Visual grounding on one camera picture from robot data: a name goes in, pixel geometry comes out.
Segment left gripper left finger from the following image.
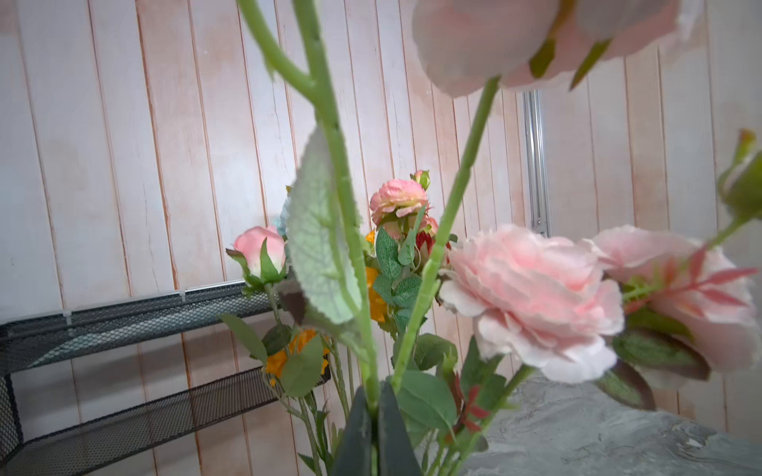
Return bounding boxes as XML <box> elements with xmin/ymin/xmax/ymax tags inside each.
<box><xmin>331</xmin><ymin>387</ymin><xmax>373</xmax><ymax>476</ymax></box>

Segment pink rose bud stem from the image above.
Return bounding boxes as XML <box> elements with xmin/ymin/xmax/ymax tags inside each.
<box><xmin>225</xmin><ymin>226</ymin><xmax>288</xmax><ymax>324</ymax></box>

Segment mixed bouquet remaining flowers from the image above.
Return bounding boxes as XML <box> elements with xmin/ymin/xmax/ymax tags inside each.
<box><xmin>221</xmin><ymin>170</ymin><xmax>494</xmax><ymax>474</ymax></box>

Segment pink peony stem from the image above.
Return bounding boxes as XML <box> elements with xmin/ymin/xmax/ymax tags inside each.
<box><xmin>239</xmin><ymin>1</ymin><xmax>702</xmax><ymax>410</ymax></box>
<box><xmin>435</xmin><ymin>129</ymin><xmax>761</xmax><ymax>475</ymax></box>

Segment black mesh wall shelf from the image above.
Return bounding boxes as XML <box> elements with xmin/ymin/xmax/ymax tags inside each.
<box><xmin>1</xmin><ymin>281</ymin><xmax>309</xmax><ymax>475</ymax></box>

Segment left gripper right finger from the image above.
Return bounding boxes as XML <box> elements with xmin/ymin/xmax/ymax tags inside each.
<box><xmin>377</xmin><ymin>382</ymin><xmax>422</xmax><ymax>476</ymax></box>

